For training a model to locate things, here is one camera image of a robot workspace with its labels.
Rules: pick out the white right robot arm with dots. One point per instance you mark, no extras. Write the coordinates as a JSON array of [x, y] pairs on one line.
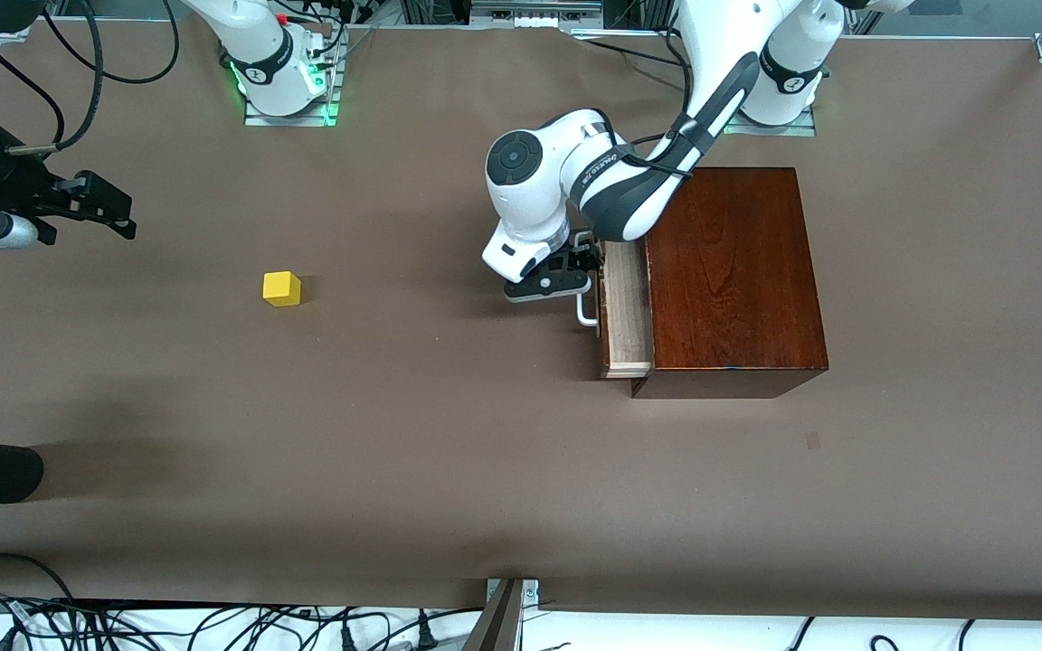
[[263, 45]]

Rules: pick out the aluminium frame profile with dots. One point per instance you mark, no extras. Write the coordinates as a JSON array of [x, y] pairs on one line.
[[535, 11]]

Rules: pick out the dark wooden drawer cabinet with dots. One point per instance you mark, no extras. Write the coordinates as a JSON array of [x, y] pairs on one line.
[[738, 271]]

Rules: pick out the metal bracket with grey beam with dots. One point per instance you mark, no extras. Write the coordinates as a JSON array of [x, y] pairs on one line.
[[503, 615]]

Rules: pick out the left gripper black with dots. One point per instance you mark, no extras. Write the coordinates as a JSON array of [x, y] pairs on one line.
[[573, 261]]

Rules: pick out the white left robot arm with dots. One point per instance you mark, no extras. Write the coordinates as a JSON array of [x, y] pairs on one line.
[[629, 181]]

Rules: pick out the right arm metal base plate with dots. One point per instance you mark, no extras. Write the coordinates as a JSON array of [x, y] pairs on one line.
[[333, 90]]

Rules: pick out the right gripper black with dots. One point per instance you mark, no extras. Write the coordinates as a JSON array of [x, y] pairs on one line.
[[14, 185]]

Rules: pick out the yellow block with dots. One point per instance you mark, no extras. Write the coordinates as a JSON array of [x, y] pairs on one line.
[[281, 289]]

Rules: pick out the black power plug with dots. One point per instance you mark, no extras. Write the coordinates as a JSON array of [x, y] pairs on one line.
[[426, 635], [349, 638]]

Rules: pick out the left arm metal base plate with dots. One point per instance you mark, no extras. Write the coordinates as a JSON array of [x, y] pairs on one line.
[[788, 131]]

